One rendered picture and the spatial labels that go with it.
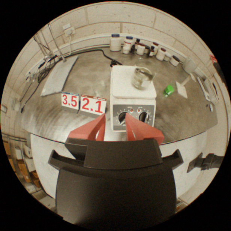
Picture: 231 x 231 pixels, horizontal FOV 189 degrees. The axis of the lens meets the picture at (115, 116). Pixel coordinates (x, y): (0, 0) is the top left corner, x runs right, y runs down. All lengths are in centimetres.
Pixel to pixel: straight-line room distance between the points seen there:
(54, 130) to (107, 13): 74
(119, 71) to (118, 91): 7
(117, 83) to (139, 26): 54
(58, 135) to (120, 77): 30
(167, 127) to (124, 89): 22
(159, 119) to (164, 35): 65
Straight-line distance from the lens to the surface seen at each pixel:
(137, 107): 21
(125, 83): 21
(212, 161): 49
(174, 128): 35
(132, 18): 65
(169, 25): 75
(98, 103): 25
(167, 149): 33
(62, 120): 33
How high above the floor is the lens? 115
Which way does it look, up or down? 76 degrees down
